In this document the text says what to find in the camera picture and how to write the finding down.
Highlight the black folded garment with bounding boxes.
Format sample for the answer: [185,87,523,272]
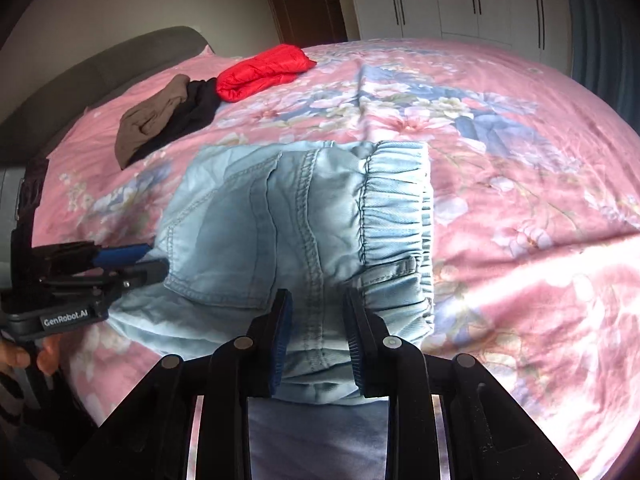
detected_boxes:
[127,77,223,166]

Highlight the dark brown wooden door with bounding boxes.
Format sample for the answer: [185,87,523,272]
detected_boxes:
[257,0,349,48]

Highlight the blue curtain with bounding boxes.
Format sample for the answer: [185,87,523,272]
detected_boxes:
[562,0,640,136]

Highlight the brown folded garment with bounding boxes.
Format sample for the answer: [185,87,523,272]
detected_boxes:
[114,74,192,171]

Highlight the light blue strawberry denim pants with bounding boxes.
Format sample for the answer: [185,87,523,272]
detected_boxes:
[107,140,436,406]

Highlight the red puffer jacket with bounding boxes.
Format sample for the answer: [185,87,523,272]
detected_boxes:
[216,44,317,104]

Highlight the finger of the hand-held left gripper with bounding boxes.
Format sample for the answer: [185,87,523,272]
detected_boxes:
[92,243,153,267]
[112,258,169,291]

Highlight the person's left hand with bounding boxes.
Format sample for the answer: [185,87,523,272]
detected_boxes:
[0,332,63,376]

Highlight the grey upholstered headboard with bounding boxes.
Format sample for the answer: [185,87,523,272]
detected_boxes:
[0,26,213,166]

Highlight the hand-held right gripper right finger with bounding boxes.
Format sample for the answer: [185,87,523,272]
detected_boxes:
[344,288,577,480]

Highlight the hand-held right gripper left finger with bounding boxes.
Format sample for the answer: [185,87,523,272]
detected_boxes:
[97,288,293,480]

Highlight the pink floral bedspread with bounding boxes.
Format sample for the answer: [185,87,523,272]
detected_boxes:
[30,37,640,480]

